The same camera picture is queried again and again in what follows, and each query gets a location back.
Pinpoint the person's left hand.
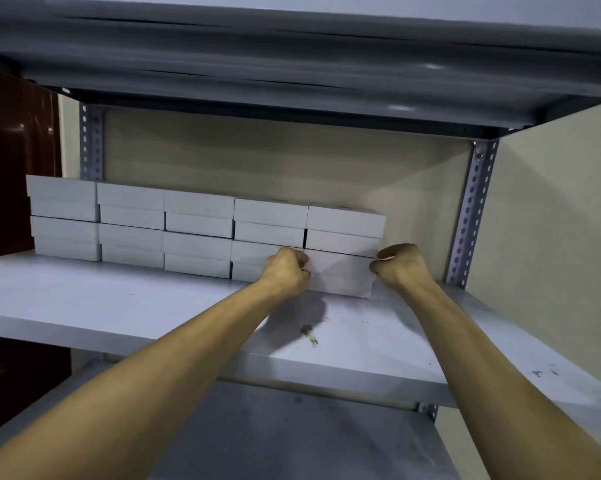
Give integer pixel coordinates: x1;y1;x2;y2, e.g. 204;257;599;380
258;247;312;304

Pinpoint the person's right hand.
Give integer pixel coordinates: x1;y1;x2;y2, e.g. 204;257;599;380
370;243;434;295

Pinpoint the tidy row of white boxes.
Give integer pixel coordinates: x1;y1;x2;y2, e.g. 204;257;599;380
26;175;310;284

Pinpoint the white metal shelving rack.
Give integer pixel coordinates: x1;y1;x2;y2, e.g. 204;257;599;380
0;0;601;480

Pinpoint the person's left forearm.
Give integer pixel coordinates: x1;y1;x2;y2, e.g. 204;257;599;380
0;285;284;480

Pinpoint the person's right forearm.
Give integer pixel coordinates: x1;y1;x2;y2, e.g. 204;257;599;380
405;277;601;480

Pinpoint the dark wooden door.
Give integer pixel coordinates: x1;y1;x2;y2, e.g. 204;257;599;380
0;65;74;441

